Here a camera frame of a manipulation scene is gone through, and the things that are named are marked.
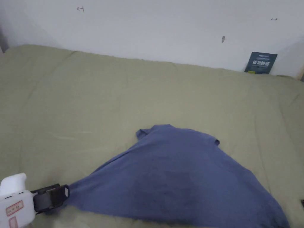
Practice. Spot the dark printed card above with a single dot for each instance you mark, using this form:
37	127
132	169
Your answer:
260	63

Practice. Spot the dark blue shirt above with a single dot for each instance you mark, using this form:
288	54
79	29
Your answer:
171	180

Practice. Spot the bed with pale green sheet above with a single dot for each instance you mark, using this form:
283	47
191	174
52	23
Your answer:
99	95

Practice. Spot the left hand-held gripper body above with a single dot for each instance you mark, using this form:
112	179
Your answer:
14	201

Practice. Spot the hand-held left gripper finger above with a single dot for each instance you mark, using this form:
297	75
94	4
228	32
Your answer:
48	201
51	187

